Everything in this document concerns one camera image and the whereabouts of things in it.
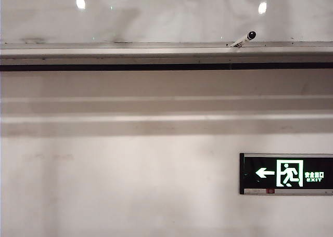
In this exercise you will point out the silver aluminium whiteboard tray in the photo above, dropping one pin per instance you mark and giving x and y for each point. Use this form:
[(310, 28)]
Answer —
[(130, 54)]

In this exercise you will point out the white glossy whiteboard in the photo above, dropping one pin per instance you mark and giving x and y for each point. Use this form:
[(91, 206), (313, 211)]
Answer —
[(156, 18)]

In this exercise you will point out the white marker with black cap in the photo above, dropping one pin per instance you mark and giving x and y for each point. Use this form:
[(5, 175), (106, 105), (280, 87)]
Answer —
[(242, 41)]

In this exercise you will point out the black green exit sign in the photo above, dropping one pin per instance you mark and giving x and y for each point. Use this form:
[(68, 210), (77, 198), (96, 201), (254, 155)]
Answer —
[(286, 173)]

